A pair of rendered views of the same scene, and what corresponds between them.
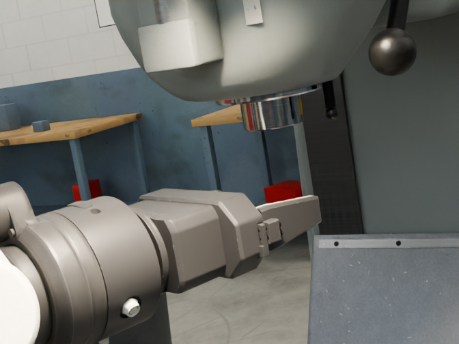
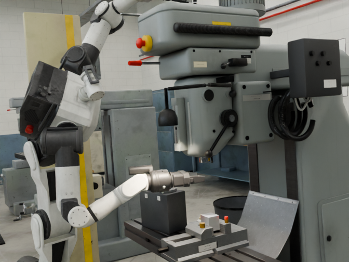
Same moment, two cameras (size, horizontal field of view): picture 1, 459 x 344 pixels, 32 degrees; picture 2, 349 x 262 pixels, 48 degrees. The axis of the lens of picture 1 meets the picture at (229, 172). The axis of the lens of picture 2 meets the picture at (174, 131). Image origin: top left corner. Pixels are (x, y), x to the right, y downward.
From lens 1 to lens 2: 1.11 m
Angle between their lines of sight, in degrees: 29
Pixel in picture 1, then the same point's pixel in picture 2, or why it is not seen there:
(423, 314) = (265, 215)
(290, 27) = (196, 146)
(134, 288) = (164, 184)
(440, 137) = (274, 170)
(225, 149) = not seen: hidden behind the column
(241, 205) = (187, 174)
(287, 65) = (197, 153)
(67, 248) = (155, 175)
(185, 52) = (178, 148)
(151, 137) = not seen: hidden behind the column
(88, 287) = (156, 182)
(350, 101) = (258, 157)
